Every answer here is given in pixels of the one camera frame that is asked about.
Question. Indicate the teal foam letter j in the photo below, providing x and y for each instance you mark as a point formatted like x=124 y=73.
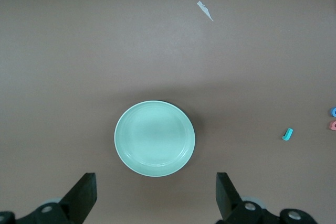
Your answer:
x=287 y=134

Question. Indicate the pink foam letter p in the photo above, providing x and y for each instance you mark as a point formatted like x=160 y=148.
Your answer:
x=332 y=125

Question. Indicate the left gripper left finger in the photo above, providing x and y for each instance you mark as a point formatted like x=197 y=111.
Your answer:
x=78 y=197

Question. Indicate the pale green plate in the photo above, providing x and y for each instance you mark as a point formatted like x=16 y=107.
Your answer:
x=155 y=138

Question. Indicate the blue foam letter o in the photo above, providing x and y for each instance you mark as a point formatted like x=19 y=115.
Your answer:
x=332 y=111

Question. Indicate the white paper scrap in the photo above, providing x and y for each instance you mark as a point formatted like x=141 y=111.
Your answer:
x=204 y=10

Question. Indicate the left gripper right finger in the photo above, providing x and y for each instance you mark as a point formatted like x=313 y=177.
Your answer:
x=228 y=197

